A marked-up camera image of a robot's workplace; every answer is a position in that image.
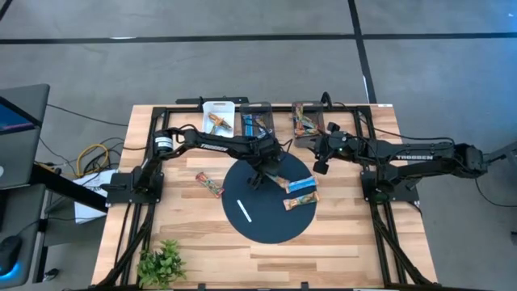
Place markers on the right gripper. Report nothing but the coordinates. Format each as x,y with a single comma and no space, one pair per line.
333,147

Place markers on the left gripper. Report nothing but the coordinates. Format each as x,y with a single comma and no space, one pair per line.
266,155

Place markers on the green tan Chewy granola bar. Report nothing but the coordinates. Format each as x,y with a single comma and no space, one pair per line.
280,182

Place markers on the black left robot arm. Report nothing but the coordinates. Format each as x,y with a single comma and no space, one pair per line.
210,146

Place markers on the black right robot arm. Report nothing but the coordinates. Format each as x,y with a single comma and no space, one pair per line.
420,158

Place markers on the clear grey plastic bin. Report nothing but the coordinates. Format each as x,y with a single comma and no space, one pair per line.
257,106
313,107

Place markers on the white paper strip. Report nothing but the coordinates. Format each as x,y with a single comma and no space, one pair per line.
244,211

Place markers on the round dark blue placemat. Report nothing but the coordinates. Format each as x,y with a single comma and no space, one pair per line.
266,218

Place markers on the white plastic bin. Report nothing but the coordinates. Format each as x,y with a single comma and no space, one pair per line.
226,107

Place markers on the black mounting bar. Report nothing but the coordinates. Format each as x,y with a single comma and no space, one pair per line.
190,100

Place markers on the small green artificial plant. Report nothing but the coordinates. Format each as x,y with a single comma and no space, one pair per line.
161,264

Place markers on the white paper sheet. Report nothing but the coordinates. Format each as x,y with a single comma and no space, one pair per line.
87,210

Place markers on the grey laptop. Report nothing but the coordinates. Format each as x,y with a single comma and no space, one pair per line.
24,141

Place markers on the grey side desk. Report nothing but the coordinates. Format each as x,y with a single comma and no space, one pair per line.
20,210

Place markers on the black computer mouse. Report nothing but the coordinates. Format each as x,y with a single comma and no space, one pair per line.
10,252

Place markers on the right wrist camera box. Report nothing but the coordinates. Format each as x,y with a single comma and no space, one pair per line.
321,167

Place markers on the black aluminium table frame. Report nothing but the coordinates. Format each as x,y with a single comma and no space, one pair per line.
186,109

